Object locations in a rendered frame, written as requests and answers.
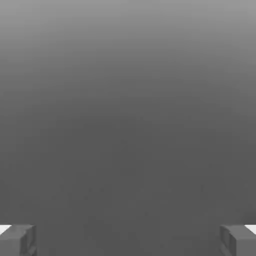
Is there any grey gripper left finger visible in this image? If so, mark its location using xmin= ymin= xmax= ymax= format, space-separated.
xmin=0 ymin=224 xmax=38 ymax=256

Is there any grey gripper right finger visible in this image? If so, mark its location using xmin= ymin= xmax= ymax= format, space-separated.
xmin=219 ymin=224 xmax=256 ymax=256

